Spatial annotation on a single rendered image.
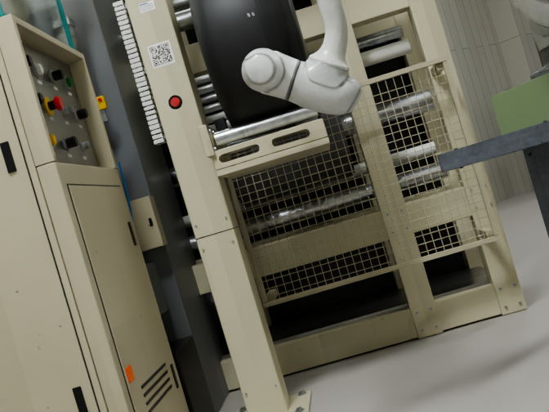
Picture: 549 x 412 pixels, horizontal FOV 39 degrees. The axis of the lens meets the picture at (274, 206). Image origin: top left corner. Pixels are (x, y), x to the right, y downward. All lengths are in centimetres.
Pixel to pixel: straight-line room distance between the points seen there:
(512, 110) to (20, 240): 117
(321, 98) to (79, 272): 71
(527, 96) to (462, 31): 802
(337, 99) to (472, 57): 788
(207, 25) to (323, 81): 60
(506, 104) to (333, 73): 41
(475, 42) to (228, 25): 764
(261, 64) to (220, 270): 89
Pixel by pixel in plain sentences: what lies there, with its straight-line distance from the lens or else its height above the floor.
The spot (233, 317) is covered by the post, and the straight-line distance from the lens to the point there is 254.
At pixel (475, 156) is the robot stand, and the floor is 62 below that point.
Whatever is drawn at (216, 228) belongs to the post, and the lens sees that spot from 252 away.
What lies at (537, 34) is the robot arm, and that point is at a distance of 179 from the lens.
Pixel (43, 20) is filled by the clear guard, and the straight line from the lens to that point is 237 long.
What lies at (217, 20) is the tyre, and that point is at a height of 122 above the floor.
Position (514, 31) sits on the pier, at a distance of 1016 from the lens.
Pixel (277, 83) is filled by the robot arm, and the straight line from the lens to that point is 187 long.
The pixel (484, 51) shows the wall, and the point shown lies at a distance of 995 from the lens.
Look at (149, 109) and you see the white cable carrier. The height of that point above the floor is 107.
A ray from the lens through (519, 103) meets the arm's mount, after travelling 174.
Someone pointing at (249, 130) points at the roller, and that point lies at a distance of 244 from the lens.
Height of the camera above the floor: 63
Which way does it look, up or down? level
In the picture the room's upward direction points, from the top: 17 degrees counter-clockwise
